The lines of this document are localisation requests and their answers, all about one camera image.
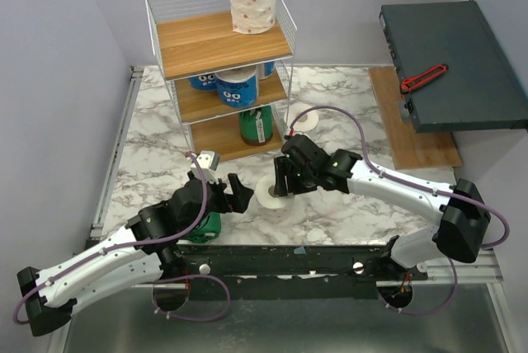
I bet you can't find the pink dotted paper roll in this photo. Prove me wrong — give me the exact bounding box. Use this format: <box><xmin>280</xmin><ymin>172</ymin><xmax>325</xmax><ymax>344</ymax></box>
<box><xmin>255</xmin><ymin>174</ymin><xmax>291</xmax><ymax>210</ymax></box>

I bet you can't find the brown paper roll green base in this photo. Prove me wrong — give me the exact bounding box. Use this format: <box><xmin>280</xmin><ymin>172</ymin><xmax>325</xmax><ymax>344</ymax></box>
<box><xmin>238</xmin><ymin>106</ymin><xmax>273</xmax><ymax>146</ymax></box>

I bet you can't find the blue-bottom paper roll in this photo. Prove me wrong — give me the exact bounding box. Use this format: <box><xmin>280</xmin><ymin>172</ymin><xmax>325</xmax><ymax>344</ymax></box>
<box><xmin>215</xmin><ymin>66</ymin><xmax>259</xmax><ymax>108</ymax></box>

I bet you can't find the white wire wooden shelf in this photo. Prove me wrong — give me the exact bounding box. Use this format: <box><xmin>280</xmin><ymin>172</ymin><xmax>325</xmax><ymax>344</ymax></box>
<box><xmin>145</xmin><ymin>0</ymin><xmax>297</xmax><ymax>161</ymax></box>

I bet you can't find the blue cartoon-face paper roll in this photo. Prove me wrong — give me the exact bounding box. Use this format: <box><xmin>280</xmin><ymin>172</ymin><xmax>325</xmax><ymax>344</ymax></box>
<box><xmin>188</xmin><ymin>73</ymin><xmax>217</xmax><ymax>92</ymax></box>

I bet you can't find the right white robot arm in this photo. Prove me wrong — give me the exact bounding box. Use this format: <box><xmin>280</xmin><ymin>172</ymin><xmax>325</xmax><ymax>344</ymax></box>
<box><xmin>274</xmin><ymin>134</ymin><xmax>490</xmax><ymax>280</ymax></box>

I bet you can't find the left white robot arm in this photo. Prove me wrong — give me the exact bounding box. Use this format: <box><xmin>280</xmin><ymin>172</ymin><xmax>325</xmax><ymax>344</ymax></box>
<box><xmin>16</xmin><ymin>173</ymin><xmax>254</xmax><ymax>337</ymax></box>

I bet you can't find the green wrapped brown paper roll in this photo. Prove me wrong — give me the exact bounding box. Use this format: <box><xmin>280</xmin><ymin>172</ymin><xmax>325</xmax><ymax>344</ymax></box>
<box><xmin>182</xmin><ymin>213</ymin><xmax>222</xmax><ymax>244</ymax></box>

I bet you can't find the plain white bottom paper roll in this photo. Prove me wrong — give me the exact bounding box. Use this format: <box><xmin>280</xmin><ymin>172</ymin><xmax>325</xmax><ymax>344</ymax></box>
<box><xmin>283</xmin><ymin>102</ymin><xmax>319</xmax><ymax>134</ymax></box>

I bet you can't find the wooden board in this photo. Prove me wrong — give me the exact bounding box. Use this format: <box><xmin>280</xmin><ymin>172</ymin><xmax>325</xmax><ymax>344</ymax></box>
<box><xmin>369</xmin><ymin>67</ymin><xmax>463</xmax><ymax>169</ymax></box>

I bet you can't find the red black utility knife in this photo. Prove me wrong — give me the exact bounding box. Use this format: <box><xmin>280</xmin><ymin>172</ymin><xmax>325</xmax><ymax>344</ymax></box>
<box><xmin>399</xmin><ymin>64</ymin><xmax>449</xmax><ymax>95</ymax></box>

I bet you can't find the dark grey flat metal box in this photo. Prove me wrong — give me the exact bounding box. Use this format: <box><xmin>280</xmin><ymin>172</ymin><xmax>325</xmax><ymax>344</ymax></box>
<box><xmin>379</xmin><ymin>0</ymin><xmax>527</xmax><ymax>133</ymax></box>

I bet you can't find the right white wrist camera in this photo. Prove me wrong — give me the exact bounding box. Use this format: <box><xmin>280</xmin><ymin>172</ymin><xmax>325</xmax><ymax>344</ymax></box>
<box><xmin>284</xmin><ymin>131</ymin><xmax>305</xmax><ymax>141</ymax></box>

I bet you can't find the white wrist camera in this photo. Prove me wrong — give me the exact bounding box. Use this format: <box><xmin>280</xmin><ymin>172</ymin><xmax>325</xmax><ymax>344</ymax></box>
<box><xmin>196</xmin><ymin>150</ymin><xmax>220</xmax><ymax>183</ymax></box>
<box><xmin>284</xmin><ymin>131</ymin><xmax>305</xmax><ymax>141</ymax></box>

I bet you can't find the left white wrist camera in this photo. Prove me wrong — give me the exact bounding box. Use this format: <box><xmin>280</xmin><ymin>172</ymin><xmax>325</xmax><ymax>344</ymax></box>
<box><xmin>196</xmin><ymin>150</ymin><xmax>220</xmax><ymax>183</ymax></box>

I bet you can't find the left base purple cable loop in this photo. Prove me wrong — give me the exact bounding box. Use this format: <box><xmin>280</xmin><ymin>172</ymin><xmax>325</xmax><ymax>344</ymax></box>
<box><xmin>152</xmin><ymin>274</ymin><xmax>232</xmax><ymax>322</ymax></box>

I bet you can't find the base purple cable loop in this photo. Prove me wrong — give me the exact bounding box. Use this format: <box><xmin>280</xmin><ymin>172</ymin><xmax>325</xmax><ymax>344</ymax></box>
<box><xmin>375</xmin><ymin>260</ymin><xmax>460</xmax><ymax>316</ymax></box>
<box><xmin>152</xmin><ymin>274</ymin><xmax>232</xmax><ymax>322</ymax></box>

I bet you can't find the aluminium frame rail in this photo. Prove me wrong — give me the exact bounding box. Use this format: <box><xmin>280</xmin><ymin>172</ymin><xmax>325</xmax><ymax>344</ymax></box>
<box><xmin>65</xmin><ymin>65</ymin><xmax>144</xmax><ymax>288</ymax></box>

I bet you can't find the black metal base rail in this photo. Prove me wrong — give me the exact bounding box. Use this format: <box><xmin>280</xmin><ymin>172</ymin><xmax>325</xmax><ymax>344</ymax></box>
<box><xmin>161</xmin><ymin>244</ymin><xmax>427</xmax><ymax>300</ymax></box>

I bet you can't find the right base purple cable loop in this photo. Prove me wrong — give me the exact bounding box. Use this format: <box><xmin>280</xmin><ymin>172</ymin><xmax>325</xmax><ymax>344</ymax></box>
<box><xmin>375</xmin><ymin>260</ymin><xmax>460</xmax><ymax>316</ymax></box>

